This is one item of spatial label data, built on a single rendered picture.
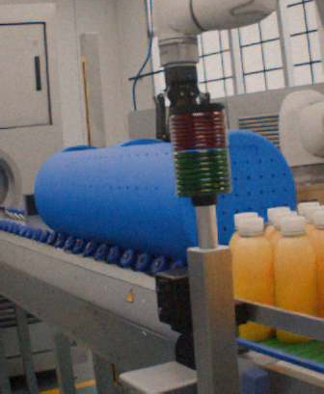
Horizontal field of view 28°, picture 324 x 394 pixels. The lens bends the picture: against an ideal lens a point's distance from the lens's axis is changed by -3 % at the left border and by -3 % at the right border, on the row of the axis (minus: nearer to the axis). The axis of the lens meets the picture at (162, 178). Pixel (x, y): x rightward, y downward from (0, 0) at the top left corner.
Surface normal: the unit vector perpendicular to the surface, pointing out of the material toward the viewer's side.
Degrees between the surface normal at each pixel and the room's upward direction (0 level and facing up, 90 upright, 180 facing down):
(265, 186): 90
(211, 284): 90
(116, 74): 90
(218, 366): 90
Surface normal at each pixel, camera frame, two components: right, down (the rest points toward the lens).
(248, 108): -0.84, 0.10
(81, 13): 0.54, 0.00
